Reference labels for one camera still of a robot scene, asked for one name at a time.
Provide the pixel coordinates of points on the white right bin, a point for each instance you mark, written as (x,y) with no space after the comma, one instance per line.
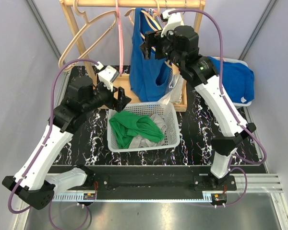
(242,103)

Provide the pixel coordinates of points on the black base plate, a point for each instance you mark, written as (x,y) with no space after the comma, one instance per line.
(152,184)

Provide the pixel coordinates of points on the pink plastic hanger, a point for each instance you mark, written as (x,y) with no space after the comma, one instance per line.
(121,46)

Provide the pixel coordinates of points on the wooden clothes rack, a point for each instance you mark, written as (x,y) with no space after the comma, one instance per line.
(70,7)

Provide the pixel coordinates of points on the aluminium rail frame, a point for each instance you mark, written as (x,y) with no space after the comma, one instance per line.
(258,204)

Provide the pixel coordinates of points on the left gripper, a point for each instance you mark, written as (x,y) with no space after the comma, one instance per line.
(122,99)

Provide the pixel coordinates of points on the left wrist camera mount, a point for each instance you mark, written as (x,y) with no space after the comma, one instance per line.
(107,75)

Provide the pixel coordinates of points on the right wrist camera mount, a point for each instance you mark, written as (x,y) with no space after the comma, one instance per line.
(173,20)

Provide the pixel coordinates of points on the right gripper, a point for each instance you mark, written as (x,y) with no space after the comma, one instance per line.
(153,39)

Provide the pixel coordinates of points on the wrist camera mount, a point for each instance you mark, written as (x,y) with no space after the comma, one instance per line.
(173,20)
(107,75)

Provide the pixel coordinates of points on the cream wooden hanger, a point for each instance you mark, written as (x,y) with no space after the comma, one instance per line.
(150,19)

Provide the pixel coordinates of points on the grey tank top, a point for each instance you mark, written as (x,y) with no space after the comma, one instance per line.
(141,142)

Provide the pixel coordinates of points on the blue white striped tank top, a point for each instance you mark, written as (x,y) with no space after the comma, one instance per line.
(157,20)

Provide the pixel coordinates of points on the green tank top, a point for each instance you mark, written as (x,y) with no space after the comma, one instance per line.
(126,126)

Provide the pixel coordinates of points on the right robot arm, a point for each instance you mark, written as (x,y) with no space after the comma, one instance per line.
(180,47)

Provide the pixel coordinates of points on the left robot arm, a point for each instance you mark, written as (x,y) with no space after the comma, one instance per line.
(32,184)

